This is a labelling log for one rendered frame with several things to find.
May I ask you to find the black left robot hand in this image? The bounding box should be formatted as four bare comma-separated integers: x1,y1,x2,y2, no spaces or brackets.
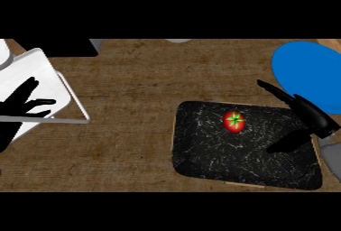
0,76,58,153

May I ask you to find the black marble tray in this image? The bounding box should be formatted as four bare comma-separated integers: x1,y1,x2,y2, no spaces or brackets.
170,100,324,191

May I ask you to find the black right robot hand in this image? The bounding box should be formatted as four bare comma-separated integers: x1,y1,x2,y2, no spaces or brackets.
256,79,341,154

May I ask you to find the black appliance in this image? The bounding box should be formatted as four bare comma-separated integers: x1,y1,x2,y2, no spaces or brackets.
15,39,101,58

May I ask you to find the white round object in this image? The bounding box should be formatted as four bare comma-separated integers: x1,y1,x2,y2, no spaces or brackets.
0,39,15,71

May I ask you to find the red tomato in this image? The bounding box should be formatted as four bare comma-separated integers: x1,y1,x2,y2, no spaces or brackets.
224,110,247,134

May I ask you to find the white open door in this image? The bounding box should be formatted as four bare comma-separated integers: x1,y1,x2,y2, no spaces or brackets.
0,47,92,143

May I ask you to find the blue plate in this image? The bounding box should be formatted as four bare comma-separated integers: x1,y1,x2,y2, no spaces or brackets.
271,41,341,116

